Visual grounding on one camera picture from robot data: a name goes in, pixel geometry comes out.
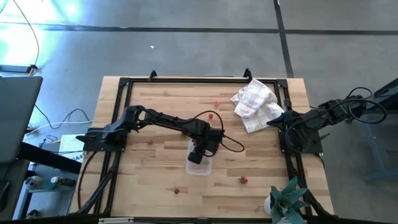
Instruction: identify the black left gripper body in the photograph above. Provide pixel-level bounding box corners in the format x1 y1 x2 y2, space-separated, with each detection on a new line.
186 129 225 166

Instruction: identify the white label strip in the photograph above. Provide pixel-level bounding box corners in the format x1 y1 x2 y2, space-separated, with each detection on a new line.
98 217 134 223

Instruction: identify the green artificial plant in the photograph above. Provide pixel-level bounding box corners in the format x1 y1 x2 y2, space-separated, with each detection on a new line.
269 176 312 224

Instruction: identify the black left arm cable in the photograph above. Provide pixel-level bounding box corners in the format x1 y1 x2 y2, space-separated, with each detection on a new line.
192 110 246 154

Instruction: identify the black cable bundle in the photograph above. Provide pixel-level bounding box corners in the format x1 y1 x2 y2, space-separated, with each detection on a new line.
76 151 121 215

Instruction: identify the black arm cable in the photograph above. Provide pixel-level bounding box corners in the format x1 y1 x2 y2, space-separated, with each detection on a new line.
284 86 388 155
192 110 246 154

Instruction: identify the white paper box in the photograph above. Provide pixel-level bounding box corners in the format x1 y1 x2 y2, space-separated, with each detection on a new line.
58 134 85 162

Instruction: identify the thin yellow floor cable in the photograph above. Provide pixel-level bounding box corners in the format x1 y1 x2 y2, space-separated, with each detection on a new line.
11 0 40 75

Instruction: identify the black metal table frame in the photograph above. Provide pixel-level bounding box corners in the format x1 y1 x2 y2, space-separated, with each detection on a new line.
93 77 335 223

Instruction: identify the white floor cable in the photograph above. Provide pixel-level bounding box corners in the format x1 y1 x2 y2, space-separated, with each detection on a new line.
26 119 94 135

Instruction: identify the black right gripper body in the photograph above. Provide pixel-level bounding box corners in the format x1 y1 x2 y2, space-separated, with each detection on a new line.
279 110 296 129

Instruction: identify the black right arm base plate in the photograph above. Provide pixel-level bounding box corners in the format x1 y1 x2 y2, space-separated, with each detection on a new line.
278 129 324 156

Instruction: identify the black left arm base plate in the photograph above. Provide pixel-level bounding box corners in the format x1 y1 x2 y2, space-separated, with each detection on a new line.
76 127 127 152

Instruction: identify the clear plastic tupperware container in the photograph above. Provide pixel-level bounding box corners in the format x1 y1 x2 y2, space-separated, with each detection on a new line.
185 139 214 176

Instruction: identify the blue grey metal table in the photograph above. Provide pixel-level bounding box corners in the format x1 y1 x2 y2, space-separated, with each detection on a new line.
343 77 398 183

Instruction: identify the black desk beam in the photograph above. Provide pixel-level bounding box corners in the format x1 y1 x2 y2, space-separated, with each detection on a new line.
18 142 82 175

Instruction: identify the dark bottle white cap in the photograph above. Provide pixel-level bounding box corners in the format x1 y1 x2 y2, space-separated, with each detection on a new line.
50 176 77 187

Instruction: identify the white plant pot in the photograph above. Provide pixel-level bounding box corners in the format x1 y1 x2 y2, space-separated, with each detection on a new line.
263 195 274 217

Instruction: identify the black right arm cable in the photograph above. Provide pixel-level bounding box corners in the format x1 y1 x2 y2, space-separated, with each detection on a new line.
284 86 388 155

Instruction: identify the grey side desk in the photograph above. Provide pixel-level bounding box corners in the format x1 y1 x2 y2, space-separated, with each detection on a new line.
0 76 44 164

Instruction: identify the black floor strip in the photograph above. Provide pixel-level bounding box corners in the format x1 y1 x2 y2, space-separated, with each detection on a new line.
0 64 39 74

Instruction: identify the white checked dish towel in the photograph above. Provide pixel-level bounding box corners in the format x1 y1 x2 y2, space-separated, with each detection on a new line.
230 77 285 134

